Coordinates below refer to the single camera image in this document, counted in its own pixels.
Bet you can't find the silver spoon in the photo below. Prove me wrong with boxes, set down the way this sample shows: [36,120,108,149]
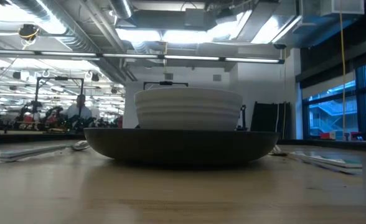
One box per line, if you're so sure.
[0,139,92,164]

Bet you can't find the silver ventilation duct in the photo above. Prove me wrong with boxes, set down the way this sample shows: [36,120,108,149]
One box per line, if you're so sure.
[107,0,134,20]

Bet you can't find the black leaning panels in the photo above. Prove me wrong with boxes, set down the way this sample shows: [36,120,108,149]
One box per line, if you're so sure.
[250,101,292,141]

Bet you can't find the person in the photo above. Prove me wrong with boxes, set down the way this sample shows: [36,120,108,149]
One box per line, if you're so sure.
[62,93,94,129]

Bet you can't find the black neighbouring rig frame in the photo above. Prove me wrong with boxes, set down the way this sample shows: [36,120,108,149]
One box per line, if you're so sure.
[143,80,189,91]

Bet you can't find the white ribbed bowl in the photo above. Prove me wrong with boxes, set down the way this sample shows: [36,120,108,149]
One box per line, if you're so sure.
[133,86,244,132]

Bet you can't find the ceiling cable reel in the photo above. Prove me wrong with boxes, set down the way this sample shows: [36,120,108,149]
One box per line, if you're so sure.
[17,24,41,42]

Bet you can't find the silver fork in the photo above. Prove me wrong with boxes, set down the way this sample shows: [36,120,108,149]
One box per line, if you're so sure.
[268,144,364,175]

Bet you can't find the black round plate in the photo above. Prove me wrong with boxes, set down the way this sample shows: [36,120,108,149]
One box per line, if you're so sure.
[83,127,281,166]

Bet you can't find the yellow hanging cable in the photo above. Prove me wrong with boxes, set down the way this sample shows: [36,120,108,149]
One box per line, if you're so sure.
[338,0,348,141]

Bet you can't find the long ceiling light strip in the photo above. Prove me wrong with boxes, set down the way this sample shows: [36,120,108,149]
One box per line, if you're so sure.
[0,49,286,65]

